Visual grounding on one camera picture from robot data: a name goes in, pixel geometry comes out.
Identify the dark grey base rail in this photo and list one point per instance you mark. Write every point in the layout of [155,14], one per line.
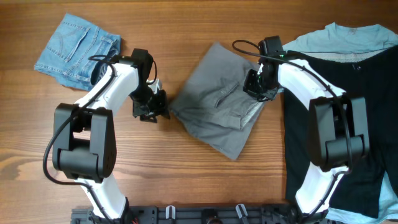
[266,214]

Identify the grey cotton shorts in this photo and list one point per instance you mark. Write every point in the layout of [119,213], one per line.
[212,104]

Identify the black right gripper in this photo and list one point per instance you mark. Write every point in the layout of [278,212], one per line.
[250,88]

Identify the folded blue denim shorts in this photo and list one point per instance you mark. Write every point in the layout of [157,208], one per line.
[66,55]

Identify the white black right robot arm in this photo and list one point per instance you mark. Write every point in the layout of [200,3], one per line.
[337,125]

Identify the light blue t-shirt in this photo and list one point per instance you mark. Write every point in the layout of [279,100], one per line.
[347,44]

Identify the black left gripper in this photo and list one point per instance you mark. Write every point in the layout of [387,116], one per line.
[161,109]

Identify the black shorts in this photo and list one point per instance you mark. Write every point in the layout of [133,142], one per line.
[375,79]

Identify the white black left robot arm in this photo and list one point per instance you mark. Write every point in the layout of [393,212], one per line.
[83,148]

